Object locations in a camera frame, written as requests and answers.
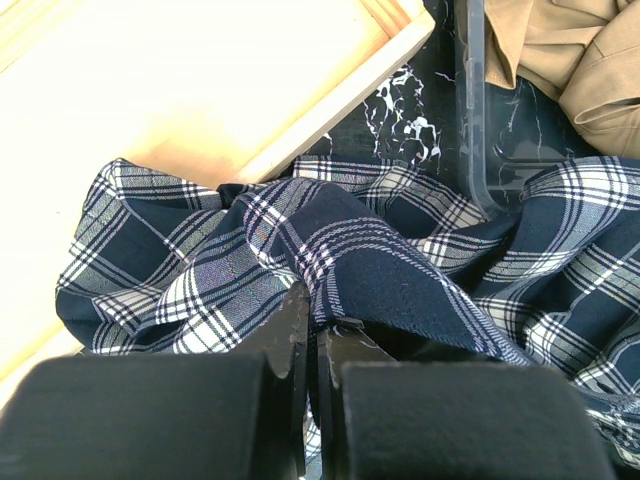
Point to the tan brown garment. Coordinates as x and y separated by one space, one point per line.
582 54

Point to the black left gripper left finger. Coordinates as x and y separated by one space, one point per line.
236 415

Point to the wooden clothes rack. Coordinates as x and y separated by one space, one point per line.
209 91

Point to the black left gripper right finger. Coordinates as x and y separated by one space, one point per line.
384 419

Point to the navy plaid skirt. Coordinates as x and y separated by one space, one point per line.
160 264

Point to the grey plastic bin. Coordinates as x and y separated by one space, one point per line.
505 136

